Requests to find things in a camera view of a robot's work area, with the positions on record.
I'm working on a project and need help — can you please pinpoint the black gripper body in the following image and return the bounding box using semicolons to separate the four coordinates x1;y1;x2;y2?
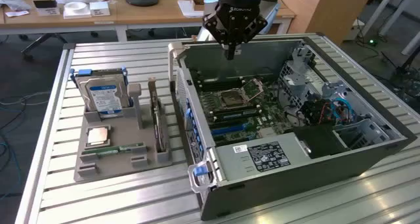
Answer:
215;0;263;46

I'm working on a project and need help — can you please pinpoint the graphics card with metal bracket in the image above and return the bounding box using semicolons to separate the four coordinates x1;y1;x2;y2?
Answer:
147;78;168;154

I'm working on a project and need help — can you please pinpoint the stack of white papers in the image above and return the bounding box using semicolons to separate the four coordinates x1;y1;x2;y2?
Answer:
176;0;206;18

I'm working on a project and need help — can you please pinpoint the wooden desk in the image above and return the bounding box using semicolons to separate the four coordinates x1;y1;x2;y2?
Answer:
0;0;119;42
116;0;297;42

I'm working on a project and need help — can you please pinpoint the wooden cabinet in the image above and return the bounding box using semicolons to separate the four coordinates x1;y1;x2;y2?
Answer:
271;0;377;44

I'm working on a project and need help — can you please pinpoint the open metal socket cover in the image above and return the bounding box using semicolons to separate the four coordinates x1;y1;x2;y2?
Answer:
242;78;265;102

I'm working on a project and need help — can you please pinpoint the tall silver drive cage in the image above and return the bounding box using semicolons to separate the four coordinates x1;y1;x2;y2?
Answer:
278;59;329;109

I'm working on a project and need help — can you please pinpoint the white floor power unit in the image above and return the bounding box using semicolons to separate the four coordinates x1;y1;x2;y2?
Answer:
350;19;366;42

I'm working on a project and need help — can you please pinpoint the CPU socket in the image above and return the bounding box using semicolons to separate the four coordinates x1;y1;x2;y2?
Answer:
218;89;245;106

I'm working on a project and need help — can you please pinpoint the small white cube box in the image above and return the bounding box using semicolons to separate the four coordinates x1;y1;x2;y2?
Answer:
88;1;111;17

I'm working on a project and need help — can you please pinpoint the green motherboard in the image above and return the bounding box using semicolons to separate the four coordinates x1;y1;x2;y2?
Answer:
188;68;295;146

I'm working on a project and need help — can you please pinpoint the black power connector bundle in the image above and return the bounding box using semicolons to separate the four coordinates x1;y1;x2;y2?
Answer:
299;101;324;125

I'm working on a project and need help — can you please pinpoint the flat white box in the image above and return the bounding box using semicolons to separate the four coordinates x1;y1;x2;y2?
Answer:
63;6;92;20

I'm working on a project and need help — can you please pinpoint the white tape roll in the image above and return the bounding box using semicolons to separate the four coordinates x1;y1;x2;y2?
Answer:
64;1;87;13

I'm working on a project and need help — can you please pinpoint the blue expansion slot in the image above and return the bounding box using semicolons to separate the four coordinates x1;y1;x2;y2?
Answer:
210;123;250;136

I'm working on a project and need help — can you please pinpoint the hard disk in blue caddy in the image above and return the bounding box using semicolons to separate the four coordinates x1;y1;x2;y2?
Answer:
69;66;128;119

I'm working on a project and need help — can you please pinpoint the white box with black top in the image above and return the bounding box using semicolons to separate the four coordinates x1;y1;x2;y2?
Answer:
33;0;60;16

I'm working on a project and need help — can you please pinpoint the black office chair base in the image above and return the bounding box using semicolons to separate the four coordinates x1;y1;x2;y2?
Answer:
19;31;100;60

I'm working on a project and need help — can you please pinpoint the low silver disk bay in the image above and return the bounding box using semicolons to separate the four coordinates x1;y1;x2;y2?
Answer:
333;118;394;150

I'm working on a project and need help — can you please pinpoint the grey power supply unit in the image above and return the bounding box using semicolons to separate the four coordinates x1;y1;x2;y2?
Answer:
214;132;311;181

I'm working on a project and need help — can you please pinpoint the silver CPU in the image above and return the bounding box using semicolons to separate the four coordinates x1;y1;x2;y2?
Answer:
85;128;110;146

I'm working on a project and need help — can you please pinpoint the green RAM stick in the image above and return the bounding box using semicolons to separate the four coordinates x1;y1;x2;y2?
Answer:
81;142;144;157

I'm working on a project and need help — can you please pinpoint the grey parts rack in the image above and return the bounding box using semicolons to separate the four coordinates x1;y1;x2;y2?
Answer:
73;83;174;183

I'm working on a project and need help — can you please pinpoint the black open PC case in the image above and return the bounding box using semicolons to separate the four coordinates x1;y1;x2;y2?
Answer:
167;36;418;222

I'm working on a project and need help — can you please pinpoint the red wire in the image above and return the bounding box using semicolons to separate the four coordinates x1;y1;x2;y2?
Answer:
320;102;329;124

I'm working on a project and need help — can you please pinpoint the white desk frame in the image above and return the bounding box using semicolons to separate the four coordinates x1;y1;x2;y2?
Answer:
357;0;420;55

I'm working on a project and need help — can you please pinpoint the blue data wire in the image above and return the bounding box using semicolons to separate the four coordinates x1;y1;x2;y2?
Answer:
329;98;357;123

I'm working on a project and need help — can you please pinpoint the grey floor cable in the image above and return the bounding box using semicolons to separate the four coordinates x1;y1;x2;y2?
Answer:
0;90;52;106

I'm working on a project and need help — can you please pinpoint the blue floor cable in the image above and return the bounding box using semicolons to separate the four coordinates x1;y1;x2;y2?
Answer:
0;106;25;199

